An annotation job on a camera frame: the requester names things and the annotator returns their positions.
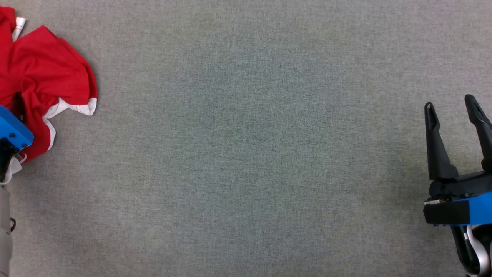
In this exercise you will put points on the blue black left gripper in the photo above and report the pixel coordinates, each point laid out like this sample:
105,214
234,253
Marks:
11,129

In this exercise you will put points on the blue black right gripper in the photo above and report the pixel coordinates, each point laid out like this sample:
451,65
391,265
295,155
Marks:
453,211

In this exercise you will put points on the red shorts with white trim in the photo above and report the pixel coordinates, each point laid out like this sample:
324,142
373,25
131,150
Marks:
46,61

